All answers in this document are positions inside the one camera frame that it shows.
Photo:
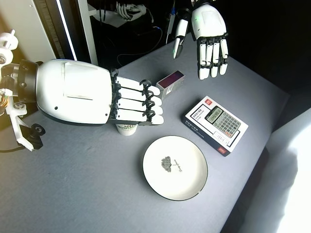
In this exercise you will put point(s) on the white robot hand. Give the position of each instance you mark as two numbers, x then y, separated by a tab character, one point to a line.
209	21
73	92

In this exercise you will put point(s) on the white paper cup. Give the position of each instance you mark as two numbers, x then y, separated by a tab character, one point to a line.
126	129

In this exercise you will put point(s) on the small maroon box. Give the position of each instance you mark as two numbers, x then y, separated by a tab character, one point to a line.
170	80

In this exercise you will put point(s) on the spare white robot hand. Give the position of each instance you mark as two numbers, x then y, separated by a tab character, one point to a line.
126	11

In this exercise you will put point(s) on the white calculator box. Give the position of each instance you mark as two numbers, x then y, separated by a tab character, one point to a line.
213	126

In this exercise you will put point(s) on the white plate with dark rim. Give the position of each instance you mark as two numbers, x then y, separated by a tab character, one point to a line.
175	182

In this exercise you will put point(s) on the white sheet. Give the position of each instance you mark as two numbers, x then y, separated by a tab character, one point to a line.
111	20

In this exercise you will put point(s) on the white cabinet panel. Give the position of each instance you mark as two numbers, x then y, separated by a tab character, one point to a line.
26	24

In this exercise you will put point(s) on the grey table cloth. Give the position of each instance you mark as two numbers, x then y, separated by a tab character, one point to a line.
85	182

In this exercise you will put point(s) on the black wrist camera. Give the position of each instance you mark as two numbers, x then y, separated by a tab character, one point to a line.
36	131

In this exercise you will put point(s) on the white frame post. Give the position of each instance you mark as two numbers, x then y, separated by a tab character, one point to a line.
86	29

